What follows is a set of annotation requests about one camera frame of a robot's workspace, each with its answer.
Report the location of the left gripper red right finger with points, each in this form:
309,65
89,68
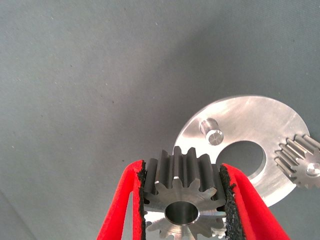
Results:
252,210

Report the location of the small steel planetary gear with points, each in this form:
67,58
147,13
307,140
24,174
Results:
302,167
180,192

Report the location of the dark grey table cloth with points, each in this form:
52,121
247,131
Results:
87,75

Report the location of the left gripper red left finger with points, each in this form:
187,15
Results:
115,207

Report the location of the round metal carrier plate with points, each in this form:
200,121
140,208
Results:
250,120

